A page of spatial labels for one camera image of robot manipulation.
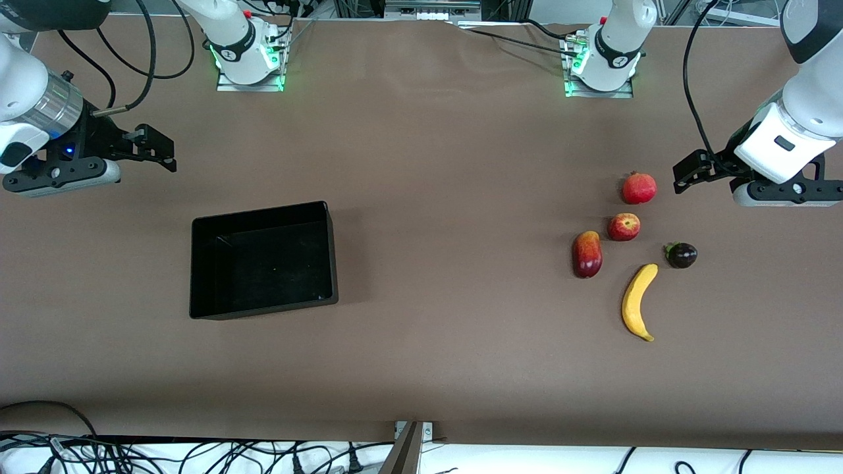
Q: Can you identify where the red apple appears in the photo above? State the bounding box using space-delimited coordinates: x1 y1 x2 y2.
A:
607 213 641 242

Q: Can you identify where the yellow banana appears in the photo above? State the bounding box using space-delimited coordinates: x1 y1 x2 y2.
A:
621 263 659 342

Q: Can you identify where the black plastic box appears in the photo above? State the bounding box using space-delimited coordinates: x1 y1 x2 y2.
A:
190 201 339 321

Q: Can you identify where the red pomegranate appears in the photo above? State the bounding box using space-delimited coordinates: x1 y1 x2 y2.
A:
622 171 658 205

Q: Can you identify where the dark purple eggplant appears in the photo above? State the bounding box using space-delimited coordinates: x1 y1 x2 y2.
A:
663 242 699 269

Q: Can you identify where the red yellow mango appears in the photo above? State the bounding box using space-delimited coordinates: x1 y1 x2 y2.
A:
572 230 604 279

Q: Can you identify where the brown table cover sheet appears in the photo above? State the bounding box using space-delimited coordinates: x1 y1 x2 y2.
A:
0 12 843 454

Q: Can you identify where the dark diagonal metal beam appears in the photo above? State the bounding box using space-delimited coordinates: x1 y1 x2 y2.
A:
378 421 423 474

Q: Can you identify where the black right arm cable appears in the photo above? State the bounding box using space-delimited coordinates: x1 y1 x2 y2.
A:
56 0 196 118

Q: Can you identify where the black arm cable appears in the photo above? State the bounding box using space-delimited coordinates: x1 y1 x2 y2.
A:
56 0 196 118
682 0 738 173

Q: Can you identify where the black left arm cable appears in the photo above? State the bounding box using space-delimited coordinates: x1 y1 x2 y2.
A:
682 0 738 173

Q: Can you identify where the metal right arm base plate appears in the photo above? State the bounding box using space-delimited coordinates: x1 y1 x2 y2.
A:
216 26 286 93

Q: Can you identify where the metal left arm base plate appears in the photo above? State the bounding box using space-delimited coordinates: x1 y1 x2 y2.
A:
563 30 635 99

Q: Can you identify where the short black table cable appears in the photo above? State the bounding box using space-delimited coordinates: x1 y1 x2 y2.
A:
524 18 587 40

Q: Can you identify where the long black table cable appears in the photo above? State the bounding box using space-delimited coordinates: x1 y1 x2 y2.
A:
469 28 584 59

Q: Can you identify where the black arched cable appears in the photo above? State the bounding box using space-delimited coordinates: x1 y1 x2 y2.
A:
0 400 99 440

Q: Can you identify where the black cable tangle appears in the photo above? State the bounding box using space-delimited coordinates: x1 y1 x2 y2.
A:
0 431 396 474

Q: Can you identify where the aluminium frame rack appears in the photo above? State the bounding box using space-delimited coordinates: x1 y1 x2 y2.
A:
333 0 533 26

